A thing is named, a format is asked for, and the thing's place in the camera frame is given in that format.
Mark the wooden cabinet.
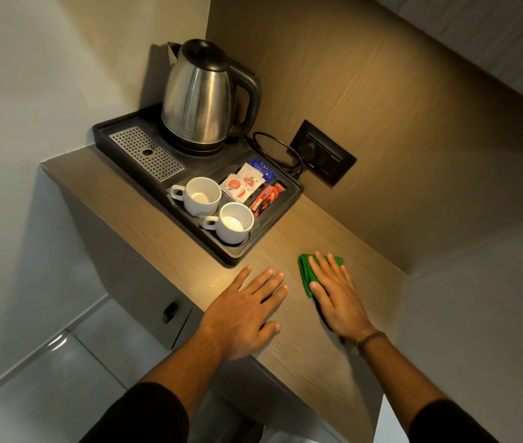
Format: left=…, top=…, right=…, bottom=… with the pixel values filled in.
left=42, top=145, right=405, bottom=443

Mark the blue sachet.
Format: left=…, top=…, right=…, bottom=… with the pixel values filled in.
left=247, top=158, right=276, bottom=184

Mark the green cleaning cloth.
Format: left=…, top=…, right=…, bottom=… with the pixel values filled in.
left=298, top=253, right=345, bottom=299

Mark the stainless steel electric kettle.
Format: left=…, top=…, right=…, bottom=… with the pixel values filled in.
left=161, top=39, right=262, bottom=150

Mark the black power cord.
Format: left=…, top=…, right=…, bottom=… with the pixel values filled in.
left=245, top=132, right=306, bottom=178

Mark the person's right hand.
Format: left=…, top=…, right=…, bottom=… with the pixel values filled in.
left=308, top=252, right=376, bottom=342

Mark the person's right forearm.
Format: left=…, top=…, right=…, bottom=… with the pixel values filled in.
left=354, top=331, right=449, bottom=427

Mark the black shirt sleeve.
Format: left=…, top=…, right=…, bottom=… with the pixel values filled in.
left=409, top=399, right=500, bottom=443
left=79, top=382, right=190, bottom=443

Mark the person's left hand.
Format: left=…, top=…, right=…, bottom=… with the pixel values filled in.
left=198, top=266, right=289, bottom=361

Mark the black plastic welcome tray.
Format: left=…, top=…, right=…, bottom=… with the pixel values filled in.
left=93, top=103, right=304, bottom=267

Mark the brown wrist band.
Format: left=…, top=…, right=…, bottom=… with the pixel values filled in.
left=356, top=330, right=388, bottom=356

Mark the black wall socket plate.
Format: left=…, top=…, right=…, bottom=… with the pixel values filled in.
left=289, top=120, right=357, bottom=188

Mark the white ceramic cup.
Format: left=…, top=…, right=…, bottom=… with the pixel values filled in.
left=169, top=177, right=222, bottom=218
left=202, top=202, right=255, bottom=245

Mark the person's left forearm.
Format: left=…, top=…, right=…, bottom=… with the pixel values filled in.
left=139, top=325, right=233, bottom=418

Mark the perforated metal drip grate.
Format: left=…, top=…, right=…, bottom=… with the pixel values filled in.
left=109, top=126, right=186, bottom=182

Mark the white tea sachet red print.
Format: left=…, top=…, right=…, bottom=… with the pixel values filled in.
left=220, top=174, right=249, bottom=204
left=237, top=163, right=265, bottom=190

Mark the black kettle base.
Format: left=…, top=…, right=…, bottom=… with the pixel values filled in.
left=160, top=126, right=243, bottom=157

